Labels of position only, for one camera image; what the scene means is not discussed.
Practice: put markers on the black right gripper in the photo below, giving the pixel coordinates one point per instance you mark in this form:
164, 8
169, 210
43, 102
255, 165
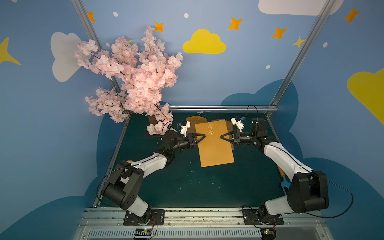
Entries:
234, 137

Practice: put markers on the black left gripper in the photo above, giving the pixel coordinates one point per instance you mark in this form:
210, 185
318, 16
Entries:
192, 140

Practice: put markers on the kraft paper file bag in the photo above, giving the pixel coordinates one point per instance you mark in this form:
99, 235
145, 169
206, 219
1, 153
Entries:
195, 120
213, 150
230, 129

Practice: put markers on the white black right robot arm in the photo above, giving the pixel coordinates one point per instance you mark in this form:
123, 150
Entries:
308, 190

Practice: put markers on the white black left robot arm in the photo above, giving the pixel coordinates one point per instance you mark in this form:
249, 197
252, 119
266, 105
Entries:
124, 183

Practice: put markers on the back horizontal aluminium bar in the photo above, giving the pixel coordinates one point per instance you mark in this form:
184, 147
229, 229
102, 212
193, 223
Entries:
234, 109

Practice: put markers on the right diagonal aluminium bar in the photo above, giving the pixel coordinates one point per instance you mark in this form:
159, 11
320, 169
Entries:
318, 25

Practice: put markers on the diagonal aluminium bar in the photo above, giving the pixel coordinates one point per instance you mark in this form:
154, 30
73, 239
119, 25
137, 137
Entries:
318, 25
86, 21

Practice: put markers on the pink artificial blossom tree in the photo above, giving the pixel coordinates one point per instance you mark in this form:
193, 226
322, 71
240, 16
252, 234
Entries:
144, 74

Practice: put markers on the right round circuit board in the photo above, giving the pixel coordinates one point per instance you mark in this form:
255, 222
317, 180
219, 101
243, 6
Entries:
268, 234

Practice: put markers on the left green circuit board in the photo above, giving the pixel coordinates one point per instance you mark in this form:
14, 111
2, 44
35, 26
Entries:
145, 234

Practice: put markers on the left diagonal aluminium bar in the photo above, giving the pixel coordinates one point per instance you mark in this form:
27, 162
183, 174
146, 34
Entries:
86, 21

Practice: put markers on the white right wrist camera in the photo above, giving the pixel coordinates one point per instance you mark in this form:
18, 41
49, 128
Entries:
238, 122

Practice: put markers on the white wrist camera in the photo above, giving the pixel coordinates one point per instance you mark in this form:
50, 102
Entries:
238, 122
184, 126

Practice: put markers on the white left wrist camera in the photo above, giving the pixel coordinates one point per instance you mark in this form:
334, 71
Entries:
184, 126

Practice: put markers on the blue garden fork wooden handle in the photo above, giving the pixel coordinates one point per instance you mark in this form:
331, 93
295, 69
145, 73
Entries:
285, 184

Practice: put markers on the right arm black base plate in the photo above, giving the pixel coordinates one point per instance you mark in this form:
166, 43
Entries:
260, 217

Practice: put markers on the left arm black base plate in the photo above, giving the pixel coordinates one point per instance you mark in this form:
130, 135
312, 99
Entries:
150, 217

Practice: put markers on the left side table rail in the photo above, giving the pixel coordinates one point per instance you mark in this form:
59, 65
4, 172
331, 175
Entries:
110, 139

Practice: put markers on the aluminium front mounting rail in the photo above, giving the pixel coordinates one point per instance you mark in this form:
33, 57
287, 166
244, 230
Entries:
198, 224

